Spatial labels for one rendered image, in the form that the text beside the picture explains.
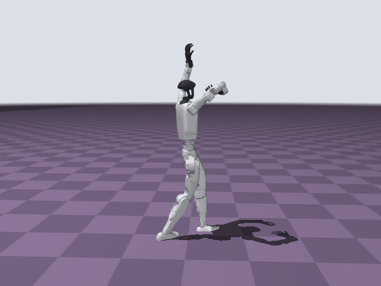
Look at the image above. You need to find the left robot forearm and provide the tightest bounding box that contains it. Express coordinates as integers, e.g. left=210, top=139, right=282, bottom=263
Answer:
left=181, top=63, right=193, bottom=81

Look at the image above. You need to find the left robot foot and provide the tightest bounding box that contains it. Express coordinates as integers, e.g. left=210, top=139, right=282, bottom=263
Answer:
left=196, top=224, right=220, bottom=232

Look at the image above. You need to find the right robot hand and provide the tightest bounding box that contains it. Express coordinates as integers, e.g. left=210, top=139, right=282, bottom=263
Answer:
left=205, top=85, right=224, bottom=95

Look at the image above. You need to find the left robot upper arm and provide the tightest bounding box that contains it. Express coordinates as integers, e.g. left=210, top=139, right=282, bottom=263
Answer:
left=176, top=89, right=186, bottom=107

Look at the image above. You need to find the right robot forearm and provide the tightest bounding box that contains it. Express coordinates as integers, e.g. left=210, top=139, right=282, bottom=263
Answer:
left=204, top=82, right=228, bottom=95

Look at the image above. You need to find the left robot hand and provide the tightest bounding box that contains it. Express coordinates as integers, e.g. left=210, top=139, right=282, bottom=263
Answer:
left=185, top=43, right=193, bottom=68

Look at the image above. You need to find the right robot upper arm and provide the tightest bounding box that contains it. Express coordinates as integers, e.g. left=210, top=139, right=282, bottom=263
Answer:
left=187, top=90, right=215, bottom=115

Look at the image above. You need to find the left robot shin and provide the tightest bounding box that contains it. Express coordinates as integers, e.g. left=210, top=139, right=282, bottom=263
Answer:
left=195, top=190, right=207, bottom=228

